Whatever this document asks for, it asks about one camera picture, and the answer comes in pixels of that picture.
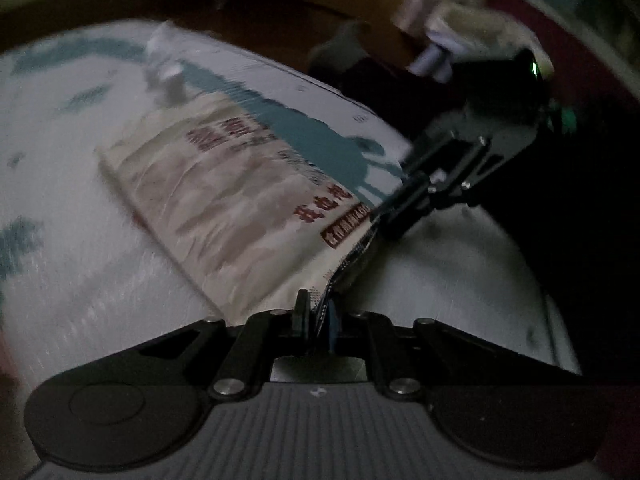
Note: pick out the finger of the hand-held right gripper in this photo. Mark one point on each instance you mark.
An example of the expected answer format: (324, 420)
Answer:
(440, 155)
(415, 202)

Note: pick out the dinosaur print play mat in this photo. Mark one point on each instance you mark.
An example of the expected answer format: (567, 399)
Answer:
(60, 235)

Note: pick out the cream printed shopping bag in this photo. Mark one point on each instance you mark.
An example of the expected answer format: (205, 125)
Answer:
(225, 200)

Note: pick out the white tubular stand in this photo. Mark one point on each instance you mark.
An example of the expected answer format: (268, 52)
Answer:
(430, 62)

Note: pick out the cream cloth blue trim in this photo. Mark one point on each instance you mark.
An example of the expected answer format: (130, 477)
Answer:
(490, 25)

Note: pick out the maroon cloth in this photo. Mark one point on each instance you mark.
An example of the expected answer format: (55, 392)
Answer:
(590, 60)

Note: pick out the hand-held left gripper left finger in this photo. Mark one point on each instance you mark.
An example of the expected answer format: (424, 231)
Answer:
(301, 315)

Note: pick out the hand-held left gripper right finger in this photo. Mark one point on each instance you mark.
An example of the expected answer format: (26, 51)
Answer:
(334, 325)

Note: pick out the person's socked foot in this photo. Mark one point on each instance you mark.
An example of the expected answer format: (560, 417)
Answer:
(342, 47)

